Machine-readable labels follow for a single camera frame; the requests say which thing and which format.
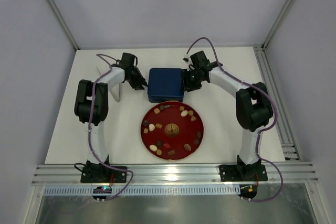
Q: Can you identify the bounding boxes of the metal serving tongs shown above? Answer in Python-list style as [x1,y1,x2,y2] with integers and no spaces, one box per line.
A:
[97,67,124,102]

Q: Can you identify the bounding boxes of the blue tin lid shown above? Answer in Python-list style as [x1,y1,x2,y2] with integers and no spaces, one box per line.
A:
[148,68,184,97]

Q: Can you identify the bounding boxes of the blue chocolate tin box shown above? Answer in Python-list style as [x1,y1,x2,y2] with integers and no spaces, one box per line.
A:
[148,96,184,103]

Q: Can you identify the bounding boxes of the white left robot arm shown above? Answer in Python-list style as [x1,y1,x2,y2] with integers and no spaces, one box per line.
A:
[74,52,148,184]

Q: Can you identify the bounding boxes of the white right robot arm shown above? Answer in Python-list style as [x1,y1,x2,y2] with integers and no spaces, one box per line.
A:
[182,51,274,182]

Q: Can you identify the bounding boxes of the white swirl oval chocolate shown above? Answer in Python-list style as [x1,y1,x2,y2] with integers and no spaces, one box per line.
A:
[181,110,188,117]

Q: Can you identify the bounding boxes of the caramel barrel chocolate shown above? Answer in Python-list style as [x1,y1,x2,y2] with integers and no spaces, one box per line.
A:
[155,123,162,129]

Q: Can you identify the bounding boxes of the caramel oval chocolate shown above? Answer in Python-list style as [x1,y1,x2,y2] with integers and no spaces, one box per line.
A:
[184,144,191,151]

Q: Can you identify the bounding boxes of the red chocolate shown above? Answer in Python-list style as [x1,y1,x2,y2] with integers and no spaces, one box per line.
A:
[163,143,171,148]

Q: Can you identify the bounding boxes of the brown square chocolate front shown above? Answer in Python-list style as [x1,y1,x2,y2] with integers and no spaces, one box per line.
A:
[168,150,175,156]

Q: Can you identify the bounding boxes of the red round lacquer tray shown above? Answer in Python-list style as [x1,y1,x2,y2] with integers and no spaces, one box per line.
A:
[140,101,204,161]

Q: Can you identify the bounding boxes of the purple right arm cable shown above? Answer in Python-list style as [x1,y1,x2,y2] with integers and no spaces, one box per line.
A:
[185,37,286,204]

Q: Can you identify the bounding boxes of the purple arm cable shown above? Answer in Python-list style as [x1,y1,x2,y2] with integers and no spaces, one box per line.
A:
[88,53,134,202]
[185,37,286,204]

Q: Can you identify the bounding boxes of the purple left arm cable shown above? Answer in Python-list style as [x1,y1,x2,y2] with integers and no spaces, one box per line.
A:
[88,53,134,202]

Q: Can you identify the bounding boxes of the left aluminium frame post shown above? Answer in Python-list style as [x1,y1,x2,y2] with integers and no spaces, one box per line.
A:
[46,0,80,50]

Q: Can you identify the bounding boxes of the aluminium frame post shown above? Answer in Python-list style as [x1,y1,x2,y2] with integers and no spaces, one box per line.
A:
[46,0,80,50]
[261,0,296,50]

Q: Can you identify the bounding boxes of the slotted cable duct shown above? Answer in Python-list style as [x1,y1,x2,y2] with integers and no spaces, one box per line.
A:
[43,184,240,197]

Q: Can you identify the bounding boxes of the aluminium mounting rail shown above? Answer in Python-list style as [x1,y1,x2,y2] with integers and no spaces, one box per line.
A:
[31,162,319,186]

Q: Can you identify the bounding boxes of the right aluminium frame post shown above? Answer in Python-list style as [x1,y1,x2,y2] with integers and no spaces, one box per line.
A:
[261,0,296,50]

